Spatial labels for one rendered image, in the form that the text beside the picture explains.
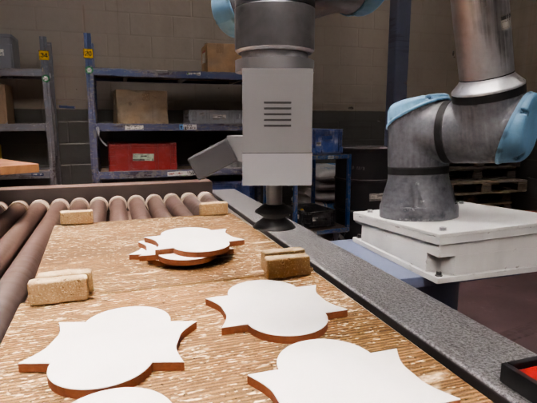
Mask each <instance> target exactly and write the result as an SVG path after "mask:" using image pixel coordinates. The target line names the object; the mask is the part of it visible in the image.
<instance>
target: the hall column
mask: <svg viewBox="0 0 537 403"><path fill-rule="evenodd" d="M411 6H412V0H390V16H389V35H388V72H387V92H386V110H385V130H384V145H385V146H388V131H387V130H386V125H387V124H388V109H389V107H390V106H391V105H393V104H394V103H396V102H398V101H401V100H404V99H407V81H408V55H409V38H410V22H411Z"/></svg>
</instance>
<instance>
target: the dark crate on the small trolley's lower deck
mask: <svg viewBox="0 0 537 403"><path fill-rule="evenodd" d="M301 210H304V211H301ZM287 218H288V219H290V220H292V213H291V214H289V215H288V216H287ZM297 224H299V225H302V226H303V227H304V228H307V229H308V228H316V227H324V226H331V225H335V209H331V208H328V207H326V206H322V205H318V204H316V203H304V204H298V206H297Z"/></svg>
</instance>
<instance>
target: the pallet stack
mask: <svg viewBox="0 0 537 403"><path fill-rule="evenodd" d="M519 166H520V162H512V163H506V165H500V164H499V165H496V164H495V163H449V177H450V181H451V185H452V188H453V190H454V193H455V199H456V202H459V201H464V202H470V203H475V204H481V205H491V206H492V205H499V207H503V208H508V209H511V205H510V204H512V201H510V200H511V193H514V192H526V191H527V180H525V179H518V178H515V171H516V169H515V168H516V167H519ZM496 170H502V176H497V175H495V172H496ZM501 182H511V187H506V186H500V185H499V184H500V183H501ZM491 194H497V198H491V196H490V195H491Z"/></svg>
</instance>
